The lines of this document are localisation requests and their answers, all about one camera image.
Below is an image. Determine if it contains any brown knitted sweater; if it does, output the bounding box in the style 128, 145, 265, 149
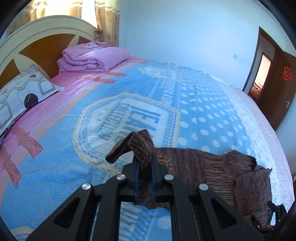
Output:
105, 130, 272, 226

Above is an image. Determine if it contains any blue pink patterned bed sheet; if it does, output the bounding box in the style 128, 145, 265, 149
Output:
1, 59, 294, 240

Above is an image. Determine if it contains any brown wooden door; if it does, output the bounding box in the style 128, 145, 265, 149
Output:
257, 51, 295, 130

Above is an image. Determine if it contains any red paper door decoration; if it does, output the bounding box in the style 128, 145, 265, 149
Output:
282, 66, 293, 83

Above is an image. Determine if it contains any white patterned pillow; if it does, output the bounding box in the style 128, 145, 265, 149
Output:
0, 64, 64, 133

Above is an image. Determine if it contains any folded pink quilt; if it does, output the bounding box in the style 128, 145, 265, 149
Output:
57, 41, 130, 72

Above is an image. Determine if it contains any cream wooden headboard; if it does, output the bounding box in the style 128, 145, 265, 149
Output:
1, 16, 96, 87

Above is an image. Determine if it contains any orange patterned curtain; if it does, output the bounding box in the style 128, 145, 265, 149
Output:
4, 0, 121, 47

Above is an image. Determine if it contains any dark wooden door frame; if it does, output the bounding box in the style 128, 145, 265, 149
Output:
243, 27, 281, 102

